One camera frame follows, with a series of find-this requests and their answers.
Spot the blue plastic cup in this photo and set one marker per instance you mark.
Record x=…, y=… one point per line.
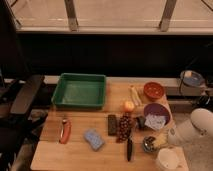
x=145, y=149

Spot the white crumpled paper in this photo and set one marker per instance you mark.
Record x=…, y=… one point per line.
x=155, y=122

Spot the red bowl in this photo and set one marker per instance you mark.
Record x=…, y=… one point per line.
x=153, y=90

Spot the small dark object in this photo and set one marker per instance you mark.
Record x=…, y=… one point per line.
x=141, y=122

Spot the black office chair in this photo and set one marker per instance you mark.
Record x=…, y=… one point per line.
x=18, y=90

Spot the dark grape bunch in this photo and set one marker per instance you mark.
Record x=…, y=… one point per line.
x=124, y=128

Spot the green plastic tray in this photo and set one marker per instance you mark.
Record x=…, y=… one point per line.
x=80, y=91

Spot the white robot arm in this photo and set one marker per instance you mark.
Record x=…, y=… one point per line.
x=197, y=126

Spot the purple bowl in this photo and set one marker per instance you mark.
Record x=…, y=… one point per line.
x=158, y=110

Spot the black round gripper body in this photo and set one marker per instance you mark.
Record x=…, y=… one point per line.
x=149, y=143

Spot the round blue grey disc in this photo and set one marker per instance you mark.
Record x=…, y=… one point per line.
x=191, y=78

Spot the orange peach fruit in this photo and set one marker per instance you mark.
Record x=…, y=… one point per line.
x=128, y=106

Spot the dark rectangular block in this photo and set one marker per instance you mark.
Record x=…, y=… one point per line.
x=112, y=125

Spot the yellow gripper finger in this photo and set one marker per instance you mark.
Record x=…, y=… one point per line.
x=160, y=141

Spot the orange handled tool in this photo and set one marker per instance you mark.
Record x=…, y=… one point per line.
x=65, y=131

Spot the white plastic cup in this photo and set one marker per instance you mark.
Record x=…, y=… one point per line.
x=167, y=160

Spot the yellow banana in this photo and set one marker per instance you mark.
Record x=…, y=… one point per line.
x=134, y=95

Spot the blue sponge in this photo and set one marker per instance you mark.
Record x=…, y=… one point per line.
x=94, y=139

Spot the black handled knife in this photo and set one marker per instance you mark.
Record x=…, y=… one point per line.
x=129, y=146

